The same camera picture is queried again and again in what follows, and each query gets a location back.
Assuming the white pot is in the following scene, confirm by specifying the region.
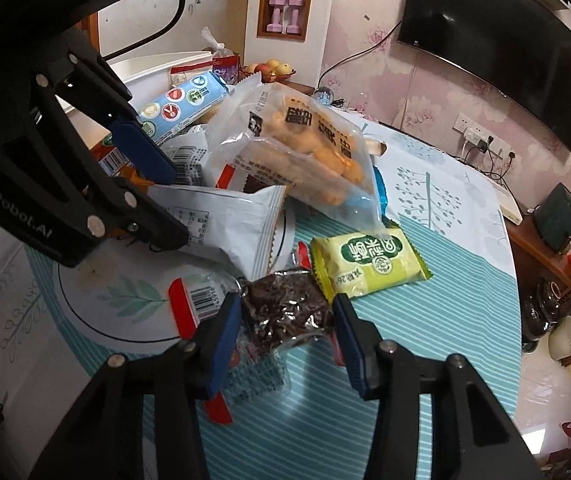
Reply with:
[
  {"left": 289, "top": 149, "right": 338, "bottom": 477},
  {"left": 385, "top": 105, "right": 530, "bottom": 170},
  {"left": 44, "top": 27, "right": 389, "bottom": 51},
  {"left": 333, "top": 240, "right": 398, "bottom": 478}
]
[{"left": 548, "top": 315, "right": 571, "bottom": 361}]

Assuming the white barcode packet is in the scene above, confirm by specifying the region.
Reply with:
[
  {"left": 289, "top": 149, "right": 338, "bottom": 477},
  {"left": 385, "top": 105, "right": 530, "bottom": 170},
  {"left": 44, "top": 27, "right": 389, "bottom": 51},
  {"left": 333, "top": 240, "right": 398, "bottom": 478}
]
[{"left": 160, "top": 127, "right": 211, "bottom": 188}]

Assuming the dark green speaker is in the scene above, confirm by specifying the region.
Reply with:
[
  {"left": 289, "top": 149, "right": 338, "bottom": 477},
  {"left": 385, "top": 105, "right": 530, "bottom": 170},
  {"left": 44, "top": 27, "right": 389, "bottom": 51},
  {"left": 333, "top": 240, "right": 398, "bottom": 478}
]
[{"left": 533, "top": 182, "right": 571, "bottom": 253}]

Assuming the blue white biscuit packet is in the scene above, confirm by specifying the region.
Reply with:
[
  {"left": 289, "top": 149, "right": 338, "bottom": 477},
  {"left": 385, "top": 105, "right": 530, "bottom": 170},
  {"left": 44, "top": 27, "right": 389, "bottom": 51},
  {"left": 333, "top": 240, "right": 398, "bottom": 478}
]
[{"left": 136, "top": 71, "right": 230, "bottom": 143}]

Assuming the white snack packet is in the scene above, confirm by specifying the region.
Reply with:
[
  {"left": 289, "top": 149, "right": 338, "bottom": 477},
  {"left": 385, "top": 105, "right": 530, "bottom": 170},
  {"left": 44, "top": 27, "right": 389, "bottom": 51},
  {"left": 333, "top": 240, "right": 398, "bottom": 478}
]
[{"left": 148, "top": 185, "right": 289, "bottom": 281}]

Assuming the red-edged clear packet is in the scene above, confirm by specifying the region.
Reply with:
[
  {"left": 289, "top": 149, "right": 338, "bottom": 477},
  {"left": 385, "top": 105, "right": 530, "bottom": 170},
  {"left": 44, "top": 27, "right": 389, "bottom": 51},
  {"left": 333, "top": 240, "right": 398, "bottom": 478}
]
[{"left": 168, "top": 275, "right": 291, "bottom": 426}]

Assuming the black pot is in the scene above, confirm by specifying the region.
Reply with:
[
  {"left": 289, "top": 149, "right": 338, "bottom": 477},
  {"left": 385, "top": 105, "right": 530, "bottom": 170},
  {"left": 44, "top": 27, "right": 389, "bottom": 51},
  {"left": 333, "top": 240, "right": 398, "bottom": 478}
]
[{"left": 520, "top": 280, "right": 571, "bottom": 356}]

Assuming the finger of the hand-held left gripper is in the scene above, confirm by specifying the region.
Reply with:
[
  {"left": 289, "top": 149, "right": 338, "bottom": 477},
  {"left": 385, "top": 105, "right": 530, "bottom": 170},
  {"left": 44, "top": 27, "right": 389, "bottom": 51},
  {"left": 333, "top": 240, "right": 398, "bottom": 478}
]
[
  {"left": 33, "top": 76, "right": 189, "bottom": 252},
  {"left": 38, "top": 30, "right": 177, "bottom": 186}
]

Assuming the white router box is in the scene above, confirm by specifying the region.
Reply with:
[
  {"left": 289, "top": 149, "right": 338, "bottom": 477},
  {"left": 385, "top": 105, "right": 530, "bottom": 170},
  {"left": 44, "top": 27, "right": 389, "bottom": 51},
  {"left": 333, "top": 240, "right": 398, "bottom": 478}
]
[{"left": 495, "top": 185, "right": 523, "bottom": 223}]

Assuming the pink dumbbell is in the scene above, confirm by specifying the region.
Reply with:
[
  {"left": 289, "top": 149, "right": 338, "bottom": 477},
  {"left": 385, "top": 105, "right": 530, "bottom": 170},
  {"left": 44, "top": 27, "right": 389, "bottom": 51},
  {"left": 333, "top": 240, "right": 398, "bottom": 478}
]
[
  {"left": 269, "top": 0, "right": 286, "bottom": 33},
  {"left": 285, "top": 0, "right": 302, "bottom": 33}
]

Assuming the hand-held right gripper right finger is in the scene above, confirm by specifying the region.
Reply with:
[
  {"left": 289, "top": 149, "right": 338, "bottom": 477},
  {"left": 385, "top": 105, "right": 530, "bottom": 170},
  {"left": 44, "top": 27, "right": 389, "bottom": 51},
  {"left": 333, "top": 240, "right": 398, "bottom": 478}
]
[{"left": 333, "top": 292, "right": 531, "bottom": 480}]

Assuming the dark brown snack packet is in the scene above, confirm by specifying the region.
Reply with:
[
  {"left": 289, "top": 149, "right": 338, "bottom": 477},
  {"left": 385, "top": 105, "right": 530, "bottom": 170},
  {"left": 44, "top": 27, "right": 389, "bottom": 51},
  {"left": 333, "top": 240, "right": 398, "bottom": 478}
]
[{"left": 238, "top": 241, "right": 346, "bottom": 366}]

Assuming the green snack packet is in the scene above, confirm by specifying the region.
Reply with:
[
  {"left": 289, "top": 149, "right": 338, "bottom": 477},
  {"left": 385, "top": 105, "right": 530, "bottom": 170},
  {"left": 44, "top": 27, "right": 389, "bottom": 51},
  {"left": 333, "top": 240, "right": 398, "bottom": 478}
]
[{"left": 310, "top": 226, "right": 433, "bottom": 301}]

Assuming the clear packet of yellow puffs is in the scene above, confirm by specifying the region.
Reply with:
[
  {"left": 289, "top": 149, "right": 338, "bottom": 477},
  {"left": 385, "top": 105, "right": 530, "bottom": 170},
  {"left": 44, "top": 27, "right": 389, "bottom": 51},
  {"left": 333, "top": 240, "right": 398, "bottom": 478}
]
[{"left": 200, "top": 74, "right": 386, "bottom": 233}]

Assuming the clear plastic bag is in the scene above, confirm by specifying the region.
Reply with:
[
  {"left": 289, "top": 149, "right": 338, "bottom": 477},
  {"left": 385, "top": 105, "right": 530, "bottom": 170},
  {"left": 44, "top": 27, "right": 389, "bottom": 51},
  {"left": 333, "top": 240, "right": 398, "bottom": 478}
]
[{"left": 200, "top": 26, "right": 236, "bottom": 61}]

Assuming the black television cable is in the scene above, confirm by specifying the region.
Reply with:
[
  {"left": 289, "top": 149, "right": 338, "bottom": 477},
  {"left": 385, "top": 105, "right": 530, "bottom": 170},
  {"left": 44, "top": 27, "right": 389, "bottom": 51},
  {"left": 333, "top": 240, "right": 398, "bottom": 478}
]
[{"left": 317, "top": 20, "right": 402, "bottom": 92}]

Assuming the red brown snack packet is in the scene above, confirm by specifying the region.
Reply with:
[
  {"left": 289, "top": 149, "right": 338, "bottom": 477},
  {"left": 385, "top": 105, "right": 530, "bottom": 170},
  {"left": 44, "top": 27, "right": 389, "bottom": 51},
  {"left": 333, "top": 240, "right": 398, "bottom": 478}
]
[{"left": 213, "top": 162, "right": 266, "bottom": 196}]

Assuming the white plastic bin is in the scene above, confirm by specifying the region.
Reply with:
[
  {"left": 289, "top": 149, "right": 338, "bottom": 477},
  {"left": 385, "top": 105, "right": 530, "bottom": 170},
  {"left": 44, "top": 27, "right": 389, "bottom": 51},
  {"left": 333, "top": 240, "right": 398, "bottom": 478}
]
[{"left": 56, "top": 51, "right": 216, "bottom": 111}]

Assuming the black flat television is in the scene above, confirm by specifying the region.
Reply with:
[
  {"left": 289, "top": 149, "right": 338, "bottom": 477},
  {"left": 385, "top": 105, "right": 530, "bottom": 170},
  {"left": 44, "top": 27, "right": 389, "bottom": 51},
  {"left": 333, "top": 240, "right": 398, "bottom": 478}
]
[{"left": 396, "top": 0, "right": 571, "bottom": 155}]

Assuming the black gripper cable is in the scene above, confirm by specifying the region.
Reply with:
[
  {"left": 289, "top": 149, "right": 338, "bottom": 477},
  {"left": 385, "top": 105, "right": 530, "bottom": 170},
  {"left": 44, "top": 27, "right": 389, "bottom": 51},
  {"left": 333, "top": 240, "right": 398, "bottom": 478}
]
[{"left": 100, "top": 0, "right": 186, "bottom": 61}]

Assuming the fruit bowl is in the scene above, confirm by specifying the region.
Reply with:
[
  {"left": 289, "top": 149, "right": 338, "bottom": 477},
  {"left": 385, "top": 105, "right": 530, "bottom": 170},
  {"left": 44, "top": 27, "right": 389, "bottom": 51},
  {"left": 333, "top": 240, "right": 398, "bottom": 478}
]
[{"left": 243, "top": 59, "right": 296, "bottom": 83}]

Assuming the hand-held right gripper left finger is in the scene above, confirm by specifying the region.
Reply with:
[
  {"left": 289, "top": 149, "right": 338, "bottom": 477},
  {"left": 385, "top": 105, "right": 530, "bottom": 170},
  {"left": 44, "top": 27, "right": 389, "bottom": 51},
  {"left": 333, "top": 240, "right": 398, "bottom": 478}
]
[{"left": 30, "top": 292, "right": 244, "bottom": 480}]

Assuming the orange snack packet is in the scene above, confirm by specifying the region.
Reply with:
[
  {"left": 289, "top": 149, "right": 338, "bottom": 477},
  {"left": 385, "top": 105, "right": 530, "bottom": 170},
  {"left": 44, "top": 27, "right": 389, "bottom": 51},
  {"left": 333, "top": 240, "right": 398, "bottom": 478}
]
[{"left": 88, "top": 135, "right": 154, "bottom": 196}]

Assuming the white wall socket strip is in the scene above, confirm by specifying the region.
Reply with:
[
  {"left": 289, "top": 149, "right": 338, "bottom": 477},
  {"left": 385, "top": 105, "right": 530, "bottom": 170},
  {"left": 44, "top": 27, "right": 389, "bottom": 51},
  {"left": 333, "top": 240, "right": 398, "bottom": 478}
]
[{"left": 453, "top": 112, "right": 516, "bottom": 158}]

